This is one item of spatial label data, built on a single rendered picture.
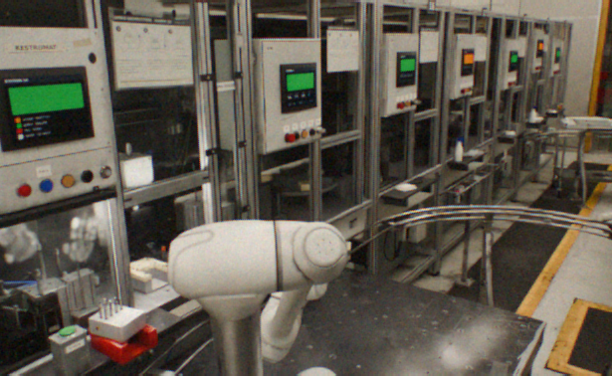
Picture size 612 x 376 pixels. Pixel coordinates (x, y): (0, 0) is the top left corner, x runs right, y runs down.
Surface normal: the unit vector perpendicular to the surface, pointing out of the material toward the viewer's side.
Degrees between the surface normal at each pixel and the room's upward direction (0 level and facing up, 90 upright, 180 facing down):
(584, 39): 90
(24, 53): 90
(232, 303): 120
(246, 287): 111
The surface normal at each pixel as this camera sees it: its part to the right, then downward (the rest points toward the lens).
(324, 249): 0.26, -0.26
